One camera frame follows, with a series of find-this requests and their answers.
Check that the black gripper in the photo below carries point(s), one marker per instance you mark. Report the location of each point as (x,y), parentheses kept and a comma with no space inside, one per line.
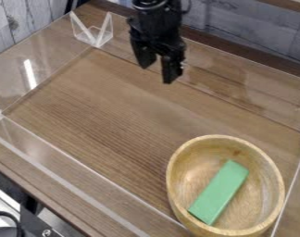
(154,36)

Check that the green rectangular block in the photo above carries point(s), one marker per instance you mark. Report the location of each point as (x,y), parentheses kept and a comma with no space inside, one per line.
(213,199)

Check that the wooden bowl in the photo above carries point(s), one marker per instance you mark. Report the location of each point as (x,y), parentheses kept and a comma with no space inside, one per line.
(255,205)

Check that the clear acrylic tray walls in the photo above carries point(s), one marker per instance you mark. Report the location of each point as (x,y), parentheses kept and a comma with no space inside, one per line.
(90,126)

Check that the clear acrylic corner bracket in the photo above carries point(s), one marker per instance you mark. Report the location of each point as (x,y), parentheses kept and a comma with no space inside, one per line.
(91,35)

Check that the black metal table bracket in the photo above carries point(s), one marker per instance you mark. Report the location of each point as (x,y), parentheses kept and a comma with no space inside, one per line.
(34,227)

